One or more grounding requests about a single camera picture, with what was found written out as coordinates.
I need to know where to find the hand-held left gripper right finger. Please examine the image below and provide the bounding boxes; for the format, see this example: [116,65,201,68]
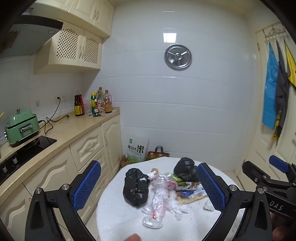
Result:
[196,162,273,241]

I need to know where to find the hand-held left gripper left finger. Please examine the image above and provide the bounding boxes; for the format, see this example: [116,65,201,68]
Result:
[24,160,101,241]

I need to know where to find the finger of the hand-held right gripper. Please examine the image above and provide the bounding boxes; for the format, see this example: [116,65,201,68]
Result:
[269,155,296,183]
[242,161,292,192]

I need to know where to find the white tissue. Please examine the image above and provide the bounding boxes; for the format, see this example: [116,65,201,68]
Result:
[203,199,216,212]

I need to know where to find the yellow snack packet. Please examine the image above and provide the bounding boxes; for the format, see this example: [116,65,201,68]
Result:
[176,193,208,205]

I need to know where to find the blue and white wrapper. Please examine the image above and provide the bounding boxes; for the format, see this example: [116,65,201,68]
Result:
[174,185,204,197]

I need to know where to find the small black plastic bag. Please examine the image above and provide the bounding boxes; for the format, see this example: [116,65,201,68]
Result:
[173,157,199,183]

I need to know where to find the green snack packet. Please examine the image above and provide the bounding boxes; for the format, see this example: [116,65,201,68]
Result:
[172,174,186,186]

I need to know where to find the large black plastic bag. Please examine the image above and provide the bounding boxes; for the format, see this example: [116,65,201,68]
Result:
[122,168,151,207]

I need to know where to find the clear plastic bag pink stains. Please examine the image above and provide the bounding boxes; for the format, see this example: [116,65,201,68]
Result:
[142,183,177,229]

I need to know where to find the person's right hand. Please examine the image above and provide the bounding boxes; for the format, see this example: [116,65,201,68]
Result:
[270,212,289,241]

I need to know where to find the cream panel door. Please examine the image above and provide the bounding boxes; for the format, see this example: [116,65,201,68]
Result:
[236,22,296,186]

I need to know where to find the round white table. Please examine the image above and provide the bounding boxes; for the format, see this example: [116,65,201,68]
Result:
[96,156,245,241]

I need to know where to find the cream base cabinets with counter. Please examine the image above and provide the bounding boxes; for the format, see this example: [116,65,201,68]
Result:
[0,107,122,241]

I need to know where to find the grey apron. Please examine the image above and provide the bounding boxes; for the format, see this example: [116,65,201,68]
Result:
[272,40,290,145]

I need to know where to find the white rice bag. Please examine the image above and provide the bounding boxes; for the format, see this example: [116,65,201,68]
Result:
[127,134,149,164]

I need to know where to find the black induction hob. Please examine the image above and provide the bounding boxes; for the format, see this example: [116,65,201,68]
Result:
[0,136,57,183]

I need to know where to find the blue cloth on hook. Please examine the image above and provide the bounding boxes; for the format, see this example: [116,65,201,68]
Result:
[262,42,279,130]

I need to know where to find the amber oil bottle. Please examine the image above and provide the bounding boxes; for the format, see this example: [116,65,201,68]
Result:
[103,90,113,113]

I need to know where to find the green electric cooker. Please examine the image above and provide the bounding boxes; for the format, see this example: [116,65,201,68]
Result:
[3,108,41,147]

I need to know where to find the yellow cloth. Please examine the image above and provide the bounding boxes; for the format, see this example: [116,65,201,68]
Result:
[284,43,296,88]

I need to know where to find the metal door hook rack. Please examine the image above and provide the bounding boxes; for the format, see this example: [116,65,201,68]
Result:
[264,27,288,44]

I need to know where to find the cream lattice door cabinet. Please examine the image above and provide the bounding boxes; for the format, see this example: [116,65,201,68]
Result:
[33,22,103,75]

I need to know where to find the grey range hood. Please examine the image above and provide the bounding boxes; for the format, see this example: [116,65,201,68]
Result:
[0,14,64,56]

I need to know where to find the orange gift bag black handles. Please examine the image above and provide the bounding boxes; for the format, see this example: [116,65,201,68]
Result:
[147,146,170,161]

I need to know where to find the black power cable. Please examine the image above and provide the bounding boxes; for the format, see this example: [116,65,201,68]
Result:
[38,98,70,135]

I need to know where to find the round metal wall lid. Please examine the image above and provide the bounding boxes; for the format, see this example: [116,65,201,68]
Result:
[164,44,192,70]

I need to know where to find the cream upper wall cabinet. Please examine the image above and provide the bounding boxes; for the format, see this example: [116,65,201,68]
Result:
[35,0,115,39]

